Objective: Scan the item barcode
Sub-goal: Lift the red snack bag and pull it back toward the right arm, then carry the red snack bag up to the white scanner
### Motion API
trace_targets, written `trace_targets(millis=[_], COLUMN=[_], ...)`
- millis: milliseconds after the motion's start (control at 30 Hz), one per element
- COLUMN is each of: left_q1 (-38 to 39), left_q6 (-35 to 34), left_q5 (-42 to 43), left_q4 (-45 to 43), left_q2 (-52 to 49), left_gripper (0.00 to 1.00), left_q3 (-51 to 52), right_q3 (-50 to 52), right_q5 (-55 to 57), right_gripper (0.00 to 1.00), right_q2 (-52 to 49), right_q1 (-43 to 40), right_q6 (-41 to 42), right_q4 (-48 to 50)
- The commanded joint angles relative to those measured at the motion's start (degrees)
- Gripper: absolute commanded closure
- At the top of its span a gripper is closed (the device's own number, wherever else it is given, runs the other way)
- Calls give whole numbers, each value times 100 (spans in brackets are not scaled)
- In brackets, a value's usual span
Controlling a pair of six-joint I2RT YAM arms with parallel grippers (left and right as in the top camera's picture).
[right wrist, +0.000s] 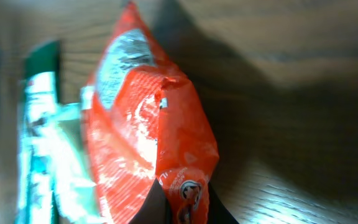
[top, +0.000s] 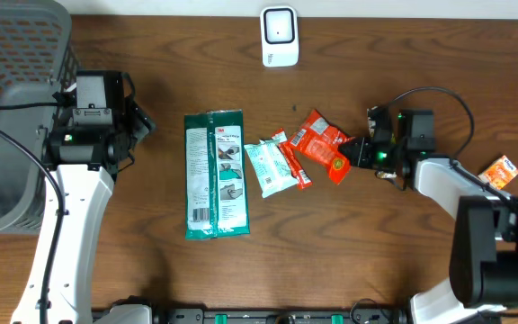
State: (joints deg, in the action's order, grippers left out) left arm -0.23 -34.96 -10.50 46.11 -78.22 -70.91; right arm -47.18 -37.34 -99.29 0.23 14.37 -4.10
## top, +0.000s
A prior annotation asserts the yellow green juice carton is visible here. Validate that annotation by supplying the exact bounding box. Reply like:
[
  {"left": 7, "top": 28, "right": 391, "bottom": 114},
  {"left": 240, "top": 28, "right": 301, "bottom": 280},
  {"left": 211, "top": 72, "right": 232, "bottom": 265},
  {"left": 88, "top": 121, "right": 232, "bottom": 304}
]
[{"left": 365, "top": 105, "right": 397, "bottom": 179}]

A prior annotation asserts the light green wet wipes pack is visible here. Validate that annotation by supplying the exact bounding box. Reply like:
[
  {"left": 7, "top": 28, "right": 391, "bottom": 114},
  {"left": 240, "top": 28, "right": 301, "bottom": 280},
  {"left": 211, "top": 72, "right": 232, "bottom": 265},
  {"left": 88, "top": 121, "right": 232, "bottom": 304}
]
[{"left": 244, "top": 139, "right": 299, "bottom": 198}]

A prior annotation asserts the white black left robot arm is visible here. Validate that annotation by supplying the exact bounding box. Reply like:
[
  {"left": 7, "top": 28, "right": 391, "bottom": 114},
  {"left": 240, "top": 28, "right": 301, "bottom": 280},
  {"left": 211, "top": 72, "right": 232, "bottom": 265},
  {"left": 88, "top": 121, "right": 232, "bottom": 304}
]
[{"left": 11, "top": 99, "right": 155, "bottom": 323}]

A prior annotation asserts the grey plastic shopping basket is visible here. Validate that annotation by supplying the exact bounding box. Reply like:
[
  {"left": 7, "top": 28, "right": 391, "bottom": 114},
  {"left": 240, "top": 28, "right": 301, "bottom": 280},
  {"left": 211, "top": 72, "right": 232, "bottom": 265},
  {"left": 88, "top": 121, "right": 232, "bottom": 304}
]
[{"left": 0, "top": 0, "right": 78, "bottom": 234}]

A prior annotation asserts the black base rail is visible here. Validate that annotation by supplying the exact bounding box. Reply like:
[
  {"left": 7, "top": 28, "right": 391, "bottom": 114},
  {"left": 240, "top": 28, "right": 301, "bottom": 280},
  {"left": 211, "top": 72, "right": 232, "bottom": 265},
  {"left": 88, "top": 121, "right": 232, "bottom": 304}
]
[{"left": 92, "top": 296, "right": 412, "bottom": 324}]

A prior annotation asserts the white barcode scanner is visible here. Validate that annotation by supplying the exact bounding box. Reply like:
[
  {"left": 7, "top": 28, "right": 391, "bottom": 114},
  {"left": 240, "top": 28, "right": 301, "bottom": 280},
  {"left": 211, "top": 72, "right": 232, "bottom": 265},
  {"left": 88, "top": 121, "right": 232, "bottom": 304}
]
[{"left": 260, "top": 5, "right": 299, "bottom": 68}]

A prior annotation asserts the small orange tissue pack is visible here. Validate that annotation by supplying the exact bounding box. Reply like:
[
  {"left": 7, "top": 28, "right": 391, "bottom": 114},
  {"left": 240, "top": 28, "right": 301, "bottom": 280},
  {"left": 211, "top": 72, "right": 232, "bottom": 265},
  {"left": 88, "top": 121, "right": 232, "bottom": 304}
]
[{"left": 478, "top": 156, "right": 518, "bottom": 190}]

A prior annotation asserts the dark green packet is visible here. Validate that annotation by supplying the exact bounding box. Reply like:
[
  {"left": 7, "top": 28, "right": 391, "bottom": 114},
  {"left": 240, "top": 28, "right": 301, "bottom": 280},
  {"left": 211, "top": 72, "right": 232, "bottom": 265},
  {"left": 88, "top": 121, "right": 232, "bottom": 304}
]
[{"left": 184, "top": 110, "right": 250, "bottom": 240}]

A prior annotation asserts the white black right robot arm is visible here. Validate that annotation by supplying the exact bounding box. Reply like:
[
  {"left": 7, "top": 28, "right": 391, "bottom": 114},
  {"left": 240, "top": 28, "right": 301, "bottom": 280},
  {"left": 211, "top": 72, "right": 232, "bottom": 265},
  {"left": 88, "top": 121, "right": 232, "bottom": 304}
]
[{"left": 339, "top": 136, "right": 518, "bottom": 323}]

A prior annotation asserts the red snack bag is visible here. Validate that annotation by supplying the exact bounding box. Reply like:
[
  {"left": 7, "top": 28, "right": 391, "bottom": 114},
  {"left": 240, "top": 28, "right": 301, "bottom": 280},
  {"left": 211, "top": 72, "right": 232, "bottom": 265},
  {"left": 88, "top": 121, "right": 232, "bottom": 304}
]
[{"left": 289, "top": 110, "right": 351, "bottom": 185}]

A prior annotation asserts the small red Nescafe packet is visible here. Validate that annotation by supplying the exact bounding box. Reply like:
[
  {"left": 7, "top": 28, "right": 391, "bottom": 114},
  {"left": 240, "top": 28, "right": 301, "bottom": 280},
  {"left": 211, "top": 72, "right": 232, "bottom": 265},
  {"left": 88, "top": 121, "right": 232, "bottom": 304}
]
[{"left": 272, "top": 128, "right": 313, "bottom": 190}]

